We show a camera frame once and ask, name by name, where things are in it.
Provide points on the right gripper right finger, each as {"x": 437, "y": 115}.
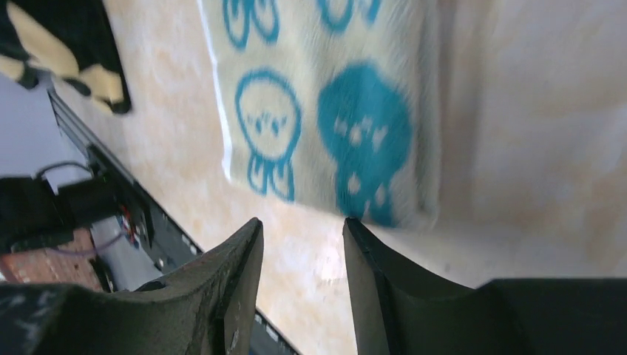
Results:
{"x": 400, "y": 307}

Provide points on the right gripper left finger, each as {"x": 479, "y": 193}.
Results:
{"x": 59, "y": 318}

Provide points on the teal rabbit pattern towel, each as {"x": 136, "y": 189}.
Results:
{"x": 331, "y": 104}

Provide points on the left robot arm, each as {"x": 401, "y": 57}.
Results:
{"x": 35, "y": 216}

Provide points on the black blanket with tan flowers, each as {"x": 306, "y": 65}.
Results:
{"x": 70, "y": 40}

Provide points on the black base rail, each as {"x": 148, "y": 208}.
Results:
{"x": 147, "y": 215}

